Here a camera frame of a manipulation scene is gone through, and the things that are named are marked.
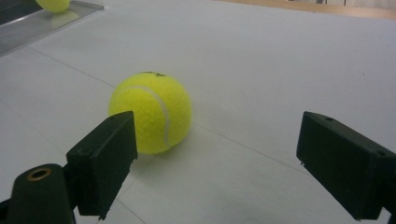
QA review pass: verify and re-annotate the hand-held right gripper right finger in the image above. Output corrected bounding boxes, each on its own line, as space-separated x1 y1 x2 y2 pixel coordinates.
295 110 396 221

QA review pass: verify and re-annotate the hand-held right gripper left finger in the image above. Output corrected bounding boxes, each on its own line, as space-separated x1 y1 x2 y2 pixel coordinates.
65 110 139 221

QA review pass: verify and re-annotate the yellow tennis ball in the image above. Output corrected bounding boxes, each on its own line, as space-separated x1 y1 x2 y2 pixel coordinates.
35 0 72 14
107 71 193 156

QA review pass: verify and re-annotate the clear plastic container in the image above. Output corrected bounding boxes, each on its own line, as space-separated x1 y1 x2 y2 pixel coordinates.
0 0 106 57

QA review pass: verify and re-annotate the wooden table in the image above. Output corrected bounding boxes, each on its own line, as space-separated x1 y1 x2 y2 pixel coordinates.
214 0 396 21

